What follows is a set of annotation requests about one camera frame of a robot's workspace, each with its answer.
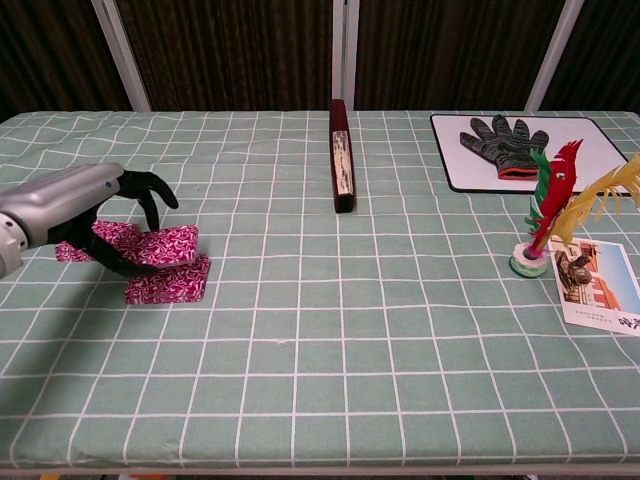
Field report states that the green checkered tablecloth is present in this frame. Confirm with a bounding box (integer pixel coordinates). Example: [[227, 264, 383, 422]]
[[0, 109, 640, 471]]

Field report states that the grey knit glove red cuff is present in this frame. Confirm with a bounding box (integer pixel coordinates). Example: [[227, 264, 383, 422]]
[[458, 114, 550, 181]]

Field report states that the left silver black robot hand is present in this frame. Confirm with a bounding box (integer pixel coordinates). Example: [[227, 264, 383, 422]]
[[0, 162, 180, 277]]

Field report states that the dark brown pleated curtain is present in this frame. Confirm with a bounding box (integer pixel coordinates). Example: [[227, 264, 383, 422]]
[[353, 0, 567, 113], [115, 0, 335, 113], [0, 0, 132, 121], [542, 0, 640, 113]]

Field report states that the white black-edged mat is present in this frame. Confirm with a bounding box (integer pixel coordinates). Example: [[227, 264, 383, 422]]
[[429, 113, 630, 194]]

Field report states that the colourful feather shuttlecock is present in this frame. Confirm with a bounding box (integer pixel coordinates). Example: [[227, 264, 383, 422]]
[[508, 138, 640, 278]]

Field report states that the dark folded fan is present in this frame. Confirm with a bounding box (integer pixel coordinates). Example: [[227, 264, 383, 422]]
[[328, 98, 357, 215]]

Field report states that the white metal frame post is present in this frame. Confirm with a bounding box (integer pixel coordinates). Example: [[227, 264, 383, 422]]
[[89, 0, 152, 113], [331, 0, 358, 112], [524, 0, 587, 113]]

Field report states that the picture postcard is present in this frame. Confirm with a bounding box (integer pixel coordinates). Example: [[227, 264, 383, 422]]
[[547, 236, 640, 337]]

